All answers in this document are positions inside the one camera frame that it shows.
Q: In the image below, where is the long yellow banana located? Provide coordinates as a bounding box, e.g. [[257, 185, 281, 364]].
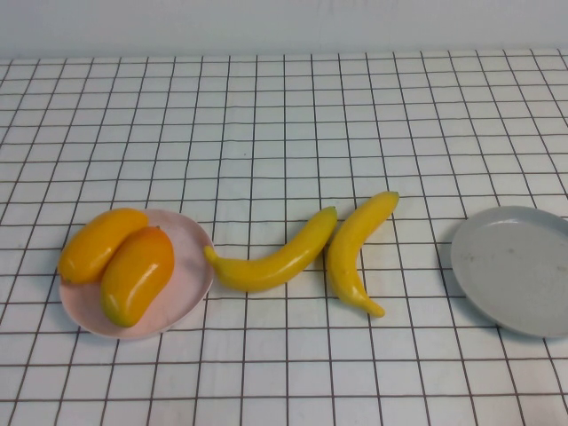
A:
[[202, 205, 339, 294]]

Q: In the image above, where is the short yellow banana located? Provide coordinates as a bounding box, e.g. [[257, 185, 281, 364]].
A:
[[326, 190, 400, 319]]

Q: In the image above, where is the mango with red blush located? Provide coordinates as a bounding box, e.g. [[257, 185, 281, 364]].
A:
[[99, 225, 176, 329]]

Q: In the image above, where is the plain yellow mango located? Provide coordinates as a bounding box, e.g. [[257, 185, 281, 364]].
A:
[[58, 207, 150, 286]]

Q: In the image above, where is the pink round plate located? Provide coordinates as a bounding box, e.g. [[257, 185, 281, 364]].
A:
[[59, 208, 217, 341]]

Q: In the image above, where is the grey round plate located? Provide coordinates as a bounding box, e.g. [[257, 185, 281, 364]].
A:
[[450, 204, 568, 341]]

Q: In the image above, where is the white grid tablecloth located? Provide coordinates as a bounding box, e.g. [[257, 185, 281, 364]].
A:
[[0, 47, 568, 426]]

